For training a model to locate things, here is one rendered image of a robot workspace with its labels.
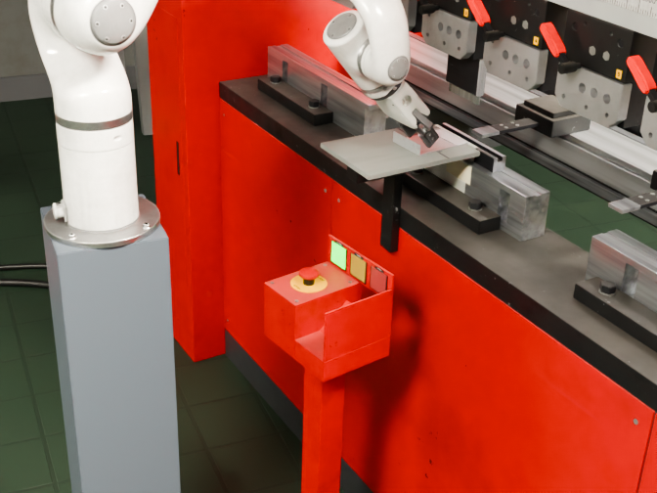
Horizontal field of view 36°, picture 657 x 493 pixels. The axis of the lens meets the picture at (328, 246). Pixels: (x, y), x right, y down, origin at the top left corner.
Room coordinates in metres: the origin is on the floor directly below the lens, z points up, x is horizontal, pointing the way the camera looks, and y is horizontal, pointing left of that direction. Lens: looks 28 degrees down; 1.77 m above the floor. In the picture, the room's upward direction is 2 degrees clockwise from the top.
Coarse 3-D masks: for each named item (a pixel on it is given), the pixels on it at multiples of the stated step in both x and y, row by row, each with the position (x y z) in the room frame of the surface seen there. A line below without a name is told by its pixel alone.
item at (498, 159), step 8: (448, 128) 2.01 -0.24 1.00; (456, 128) 2.01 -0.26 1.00; (464, 136) 1.97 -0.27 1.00; (480, 144) 1.92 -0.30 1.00; (480, 152) 1.89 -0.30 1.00; (488, 152) 1.90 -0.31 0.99; (496, 152) 1.89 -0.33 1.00; (480, 160) 1.89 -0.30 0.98; (488, 160) 1.87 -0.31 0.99; (496, 160) 1.85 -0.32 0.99; (504, 160) 1.87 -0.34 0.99; (488, 168) 1.86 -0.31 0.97; (496, 168) 1.86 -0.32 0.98
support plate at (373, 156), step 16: (400, 128) 1.99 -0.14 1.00; (336, 144) 1.90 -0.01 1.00; (352, 144) 1.90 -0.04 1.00; (368, 144) 1.90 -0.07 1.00; (384, 144) 1.91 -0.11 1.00; (464, 144) 1.92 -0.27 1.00; (352, 160) 1.81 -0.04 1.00; (368, 160) 1.82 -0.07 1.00; (384, 160) 1.82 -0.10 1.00; (400, 160) 1.82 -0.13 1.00; (416, 160) 1.83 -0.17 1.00; (432, 160) 1.83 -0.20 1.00; (448, 160) 1.84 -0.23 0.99; (368, 176) 1.75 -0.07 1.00; (384, 176) 1.77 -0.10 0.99
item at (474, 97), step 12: (456, 60) 1.98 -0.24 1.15; (468, 60) 1.95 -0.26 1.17; (480, 60) 1.92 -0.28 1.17; (456, 72) 1.98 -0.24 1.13; (468, 72) 1.95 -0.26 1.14; (480, 72) 1.93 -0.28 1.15; (456, 84) 1.98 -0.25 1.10; (468, 84) 1.94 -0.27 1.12; (480, 84) 1.93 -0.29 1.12; (468, 96) 1.96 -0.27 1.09
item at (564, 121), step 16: (544, 96) 2.13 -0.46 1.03; (528, 112) 2.07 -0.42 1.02; (544, 112) 2.05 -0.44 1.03; (560, 112) 2.03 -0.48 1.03; (480, 128) 2.00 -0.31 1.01; (496, 128) 2.00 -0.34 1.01; (512, 128) 2.01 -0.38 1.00; (544, 128) 2.03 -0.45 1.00; (560, 128) 2.02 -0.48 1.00; (576, 128) 2.04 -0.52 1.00
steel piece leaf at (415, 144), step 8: (400, 136) 1.90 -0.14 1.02; (416, 136) 1.95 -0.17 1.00; (400, 144) 1.90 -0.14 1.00; (408, 144) 1.88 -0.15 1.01; (416, 144) 1.86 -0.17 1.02; (424, 144) 1.91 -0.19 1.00; (440, 144) 1.91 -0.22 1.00; (448, 144) 1.91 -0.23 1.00; (416, 152) 1.86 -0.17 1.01; (424, 152) 1.87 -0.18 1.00; (432, 152) 1.87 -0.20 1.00
